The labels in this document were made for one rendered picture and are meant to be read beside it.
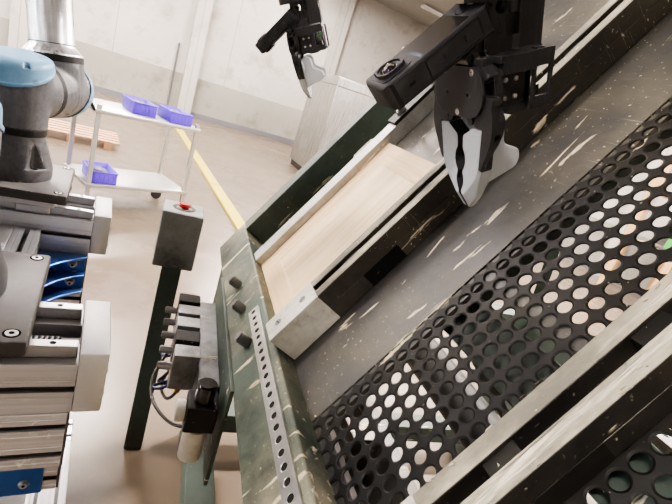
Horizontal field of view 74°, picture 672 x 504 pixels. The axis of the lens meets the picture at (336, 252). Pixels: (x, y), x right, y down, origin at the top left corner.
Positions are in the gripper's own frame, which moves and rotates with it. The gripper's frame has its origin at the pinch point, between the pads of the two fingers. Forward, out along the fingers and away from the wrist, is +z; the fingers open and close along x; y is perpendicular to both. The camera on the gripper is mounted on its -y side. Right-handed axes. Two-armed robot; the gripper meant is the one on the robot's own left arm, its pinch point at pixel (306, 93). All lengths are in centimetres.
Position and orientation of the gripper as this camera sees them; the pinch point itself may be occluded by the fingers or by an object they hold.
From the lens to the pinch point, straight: 112.8
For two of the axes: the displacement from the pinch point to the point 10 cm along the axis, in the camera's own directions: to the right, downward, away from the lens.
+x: 1.1, -5.0, 8.6
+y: 9.7, -1.2, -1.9
